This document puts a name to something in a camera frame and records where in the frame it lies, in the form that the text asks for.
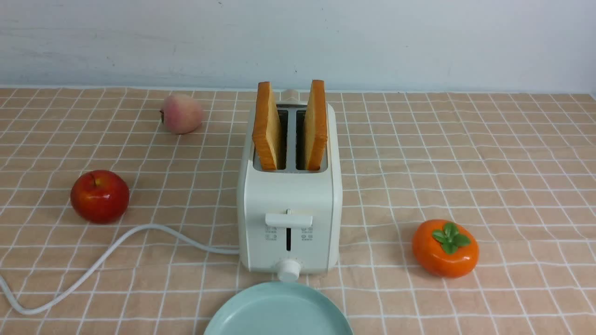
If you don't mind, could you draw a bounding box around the toast slice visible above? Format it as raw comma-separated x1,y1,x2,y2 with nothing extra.
304,79,328,170
252,82,283,170

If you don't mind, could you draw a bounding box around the white two-slot toaster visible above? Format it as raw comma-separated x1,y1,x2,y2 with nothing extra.
237,101,343,282

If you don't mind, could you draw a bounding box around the pink peach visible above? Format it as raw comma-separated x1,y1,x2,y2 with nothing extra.
160,94,204,135

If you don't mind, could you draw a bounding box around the light green plate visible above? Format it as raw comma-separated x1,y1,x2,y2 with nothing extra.
204,281,354,335

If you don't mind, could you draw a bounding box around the orange persimmon with green leaf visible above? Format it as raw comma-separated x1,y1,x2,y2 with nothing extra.
412,219,480,278

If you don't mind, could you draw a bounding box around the red apple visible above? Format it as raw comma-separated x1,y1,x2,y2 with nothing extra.
70,170,130,224

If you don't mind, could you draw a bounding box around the checkered beige tablecloth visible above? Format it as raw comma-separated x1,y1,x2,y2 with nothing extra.
0,88,596,335

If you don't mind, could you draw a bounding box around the white power cable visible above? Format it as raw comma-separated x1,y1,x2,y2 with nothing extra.
0,224,240,315

